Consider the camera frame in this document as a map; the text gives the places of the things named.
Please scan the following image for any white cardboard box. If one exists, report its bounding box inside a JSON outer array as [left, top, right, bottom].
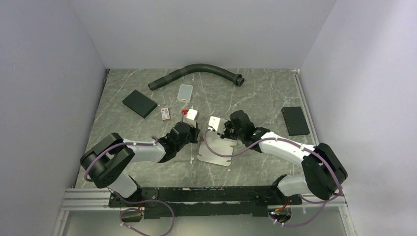
[[197, 131, 238, 167]]

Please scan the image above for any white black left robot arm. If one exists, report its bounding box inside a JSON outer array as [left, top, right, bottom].
[[80, 122, 200, 207]]

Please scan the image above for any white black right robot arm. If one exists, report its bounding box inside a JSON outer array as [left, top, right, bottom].
[[212, 110, 348, 204]]

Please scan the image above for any red white small card box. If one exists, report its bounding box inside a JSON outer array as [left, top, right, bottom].
[[161, 107, 171, 121]]

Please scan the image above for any black flat rectangular box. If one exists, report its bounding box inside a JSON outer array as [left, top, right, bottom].
[[122, 90, 157, 118]]

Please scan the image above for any clear white plastic case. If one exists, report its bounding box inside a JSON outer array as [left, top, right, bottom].
[[177, 84, 193, 103]]

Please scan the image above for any black corrugated hose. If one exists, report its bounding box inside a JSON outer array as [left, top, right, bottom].
[[148, 63, 245, 91]]

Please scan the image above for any black mounting base rail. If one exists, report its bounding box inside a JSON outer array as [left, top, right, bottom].
[[108, 186, 302, 219]]

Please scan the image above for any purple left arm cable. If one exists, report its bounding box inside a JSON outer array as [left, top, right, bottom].
[[84, 136, 160, 182]]

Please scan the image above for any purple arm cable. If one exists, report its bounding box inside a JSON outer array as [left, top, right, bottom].
[[84, 136, 160, 182], [202, 129, 344, 228]]

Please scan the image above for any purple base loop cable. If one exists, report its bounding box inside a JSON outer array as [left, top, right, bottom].
[[119, 197, 177, 236]]

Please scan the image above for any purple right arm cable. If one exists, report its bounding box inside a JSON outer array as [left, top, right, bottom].
[[202, 129, 344, 228]]

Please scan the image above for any aluminium frame rail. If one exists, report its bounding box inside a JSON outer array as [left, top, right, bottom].
[[60, 188, 111, 211]]

